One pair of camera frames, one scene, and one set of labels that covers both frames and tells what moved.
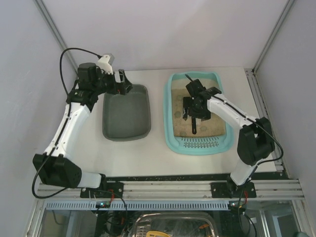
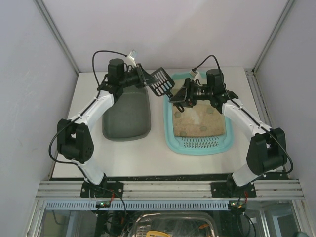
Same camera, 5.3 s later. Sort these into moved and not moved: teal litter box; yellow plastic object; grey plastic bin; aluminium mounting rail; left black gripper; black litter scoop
Moved: left black gripper; black litter scoop
Not moved: teal litter box; yellow plastic object; aluminium mounting rail; grey plastic bin
